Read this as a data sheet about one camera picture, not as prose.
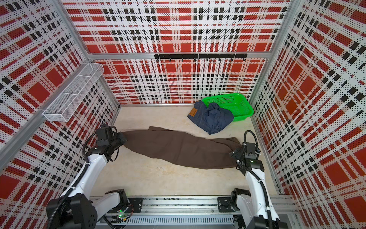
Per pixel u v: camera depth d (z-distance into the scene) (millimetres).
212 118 978
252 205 432
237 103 1202
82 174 461
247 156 619
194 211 732
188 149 906
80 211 392
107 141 627
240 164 575
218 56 879
